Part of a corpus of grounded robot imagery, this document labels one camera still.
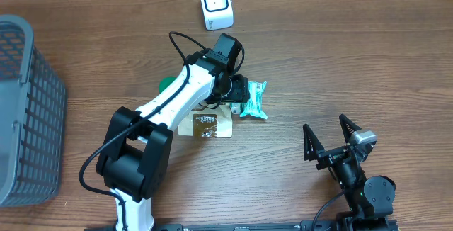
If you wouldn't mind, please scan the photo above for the brown beige snack pouch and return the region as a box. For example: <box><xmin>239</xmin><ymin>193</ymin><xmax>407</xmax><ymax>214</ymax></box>
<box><xmin>178</xmin><ymin>105</ymin><xmax>233</xmax><ymax>138</ymax></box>

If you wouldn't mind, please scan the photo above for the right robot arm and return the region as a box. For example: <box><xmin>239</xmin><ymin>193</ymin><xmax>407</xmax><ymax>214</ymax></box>
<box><xmin>300</xmin><ymin>114</ymin><xmax>398</xmax><ymax>231</ymax></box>

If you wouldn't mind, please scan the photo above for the white barcode scanner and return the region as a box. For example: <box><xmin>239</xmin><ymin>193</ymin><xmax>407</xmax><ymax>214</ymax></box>
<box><xmin>200</xmin><ymin>0</ymin><xmax>234</xmax><ymax>30</ymax></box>

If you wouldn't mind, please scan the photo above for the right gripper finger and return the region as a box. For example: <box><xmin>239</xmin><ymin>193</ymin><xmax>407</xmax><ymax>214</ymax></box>
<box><xmin>303</xmin><ymin>124</ymin><xmax>325</xmax><ymax>161</ymax></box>
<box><xmin>339</xmin><ymin>114</ymin><xmax>362</xmax><ymax>145</ymax></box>

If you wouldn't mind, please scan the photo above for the teal snack packet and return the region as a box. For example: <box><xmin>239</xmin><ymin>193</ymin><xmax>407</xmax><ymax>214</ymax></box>
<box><xmin>239</xmin><ymin>81</ymin><xmax>268</xmax><ymax>120</ymax></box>

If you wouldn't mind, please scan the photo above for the grey plastic mesh basket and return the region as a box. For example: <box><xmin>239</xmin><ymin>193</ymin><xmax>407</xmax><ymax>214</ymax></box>
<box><xmin>1</xmin><ymin>15</ymin><xmax>68</xmax><ymax>208</ymax></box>

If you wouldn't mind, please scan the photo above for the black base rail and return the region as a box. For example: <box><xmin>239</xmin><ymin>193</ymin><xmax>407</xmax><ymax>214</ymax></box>
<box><xmin>85</xmin><ymin>220</ymin><xmax>399</xmax><ymax>231</ymax></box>

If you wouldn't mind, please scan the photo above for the green lid jar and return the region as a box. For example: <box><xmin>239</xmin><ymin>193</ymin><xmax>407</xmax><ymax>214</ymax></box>
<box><xmin>158</xmin><ymin>76</ymin><xmax>176</xmax><ymax>94</ymax></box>

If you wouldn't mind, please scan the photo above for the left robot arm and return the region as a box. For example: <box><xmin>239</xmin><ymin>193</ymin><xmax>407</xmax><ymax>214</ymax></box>
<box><xmin>96</xmin><ymin>33</ymin><xmax>249</xmax><ymax>230</ymax></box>

